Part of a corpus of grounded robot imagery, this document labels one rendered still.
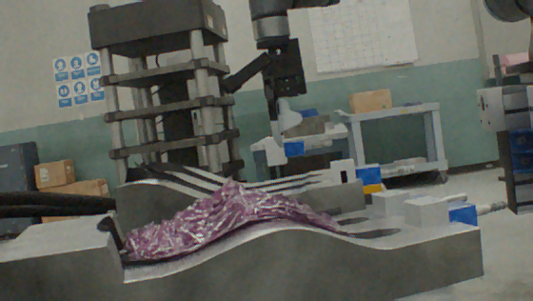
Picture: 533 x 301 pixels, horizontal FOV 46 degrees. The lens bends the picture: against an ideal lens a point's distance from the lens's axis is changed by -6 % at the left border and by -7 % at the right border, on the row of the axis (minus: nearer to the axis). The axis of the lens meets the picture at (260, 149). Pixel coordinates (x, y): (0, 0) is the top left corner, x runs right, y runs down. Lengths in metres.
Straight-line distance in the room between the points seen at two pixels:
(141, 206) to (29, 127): 7.39
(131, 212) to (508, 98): 0.79
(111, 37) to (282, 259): 4.61
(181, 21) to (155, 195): 4.08
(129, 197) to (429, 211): 0.48
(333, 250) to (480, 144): 7.11
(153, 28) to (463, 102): 3.95
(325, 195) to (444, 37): 6.76
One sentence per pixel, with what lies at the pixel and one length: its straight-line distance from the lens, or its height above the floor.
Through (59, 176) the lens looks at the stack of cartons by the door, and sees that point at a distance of 7.81.
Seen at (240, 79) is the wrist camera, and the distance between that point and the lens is 1.31.
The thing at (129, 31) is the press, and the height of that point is 1.79.
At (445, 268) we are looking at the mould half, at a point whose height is 0.82.
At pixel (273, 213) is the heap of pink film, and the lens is 0.69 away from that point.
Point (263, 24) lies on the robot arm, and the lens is 1.31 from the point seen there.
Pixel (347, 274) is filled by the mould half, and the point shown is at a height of 0.84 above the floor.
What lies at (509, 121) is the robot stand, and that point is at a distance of 1.40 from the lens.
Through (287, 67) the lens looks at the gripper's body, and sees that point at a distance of 1.32.
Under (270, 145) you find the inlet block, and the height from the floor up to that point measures 0.95.
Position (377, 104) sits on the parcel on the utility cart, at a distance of 6.98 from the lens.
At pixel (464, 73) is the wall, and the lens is 7.70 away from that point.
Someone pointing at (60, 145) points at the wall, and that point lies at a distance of 8.22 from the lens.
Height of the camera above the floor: 1.01
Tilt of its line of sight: 3 degrees down
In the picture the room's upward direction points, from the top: 9 degrees counter-clockwise
